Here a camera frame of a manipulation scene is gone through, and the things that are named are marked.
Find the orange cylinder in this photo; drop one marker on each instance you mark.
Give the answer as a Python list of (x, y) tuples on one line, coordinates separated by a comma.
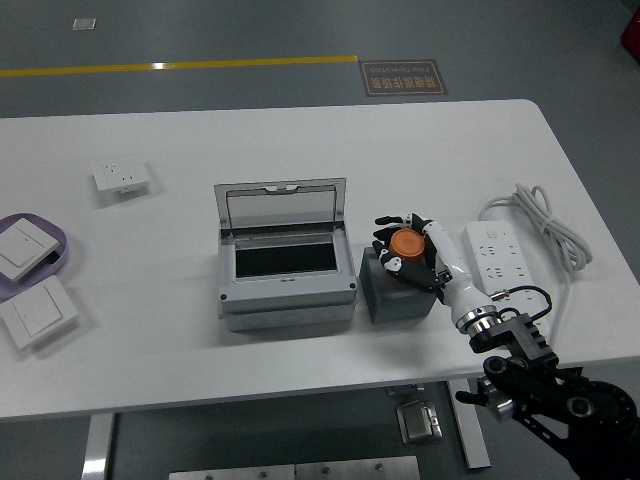
[(406, 244)]

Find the metal bracket under table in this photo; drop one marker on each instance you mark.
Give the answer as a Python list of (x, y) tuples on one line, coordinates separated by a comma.
[(405, 390)]

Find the silver metal floor box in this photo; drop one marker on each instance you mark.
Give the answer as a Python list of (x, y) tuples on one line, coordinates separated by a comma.
[(419, 422)]

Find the grey cube with round hole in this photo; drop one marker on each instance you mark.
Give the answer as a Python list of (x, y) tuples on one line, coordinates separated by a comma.
[(395, 306)]

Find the white table leg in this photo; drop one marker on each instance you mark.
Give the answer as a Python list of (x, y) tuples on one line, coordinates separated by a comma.
[(97, 445), (472, 435)]

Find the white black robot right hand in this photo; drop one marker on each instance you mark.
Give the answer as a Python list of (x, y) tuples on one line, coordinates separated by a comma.
[(460, 295)]

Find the yellow floor tape line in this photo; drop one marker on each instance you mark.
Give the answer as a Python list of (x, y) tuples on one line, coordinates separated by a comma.
[(200, 64)]

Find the red object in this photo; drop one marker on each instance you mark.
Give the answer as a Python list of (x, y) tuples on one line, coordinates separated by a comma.
[(631, 32)]

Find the white wall socket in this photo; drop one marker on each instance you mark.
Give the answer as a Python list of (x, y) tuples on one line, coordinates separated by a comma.
[(120, 175)]

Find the small silver floor plate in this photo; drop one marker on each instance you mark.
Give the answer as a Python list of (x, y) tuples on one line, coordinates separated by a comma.
[(84, 24)]

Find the purple tray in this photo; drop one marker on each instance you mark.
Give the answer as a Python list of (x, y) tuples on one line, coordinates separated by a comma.
[(62, 255)]

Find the brown floor sign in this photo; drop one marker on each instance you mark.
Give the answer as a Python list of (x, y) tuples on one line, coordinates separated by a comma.
[(405, 77)]

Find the grey plastic junction box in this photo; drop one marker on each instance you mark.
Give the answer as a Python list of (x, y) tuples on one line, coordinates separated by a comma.
[(285, 290)]

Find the white wall switch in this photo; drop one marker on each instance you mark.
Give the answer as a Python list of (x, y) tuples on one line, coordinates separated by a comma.
[(22, 247), (37, 312)]

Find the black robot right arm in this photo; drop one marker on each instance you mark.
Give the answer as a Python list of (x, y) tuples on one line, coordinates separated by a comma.
[(530, 342)]

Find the grey metal base plate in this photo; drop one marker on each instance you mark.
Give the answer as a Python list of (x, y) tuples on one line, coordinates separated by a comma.
[(232, 473)]

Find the transparent box flap lid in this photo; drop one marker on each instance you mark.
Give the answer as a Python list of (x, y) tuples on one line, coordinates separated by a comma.
[(222, 205)]

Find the white power strip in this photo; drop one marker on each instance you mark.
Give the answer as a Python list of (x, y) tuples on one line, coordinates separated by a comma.
[(495, 250)]

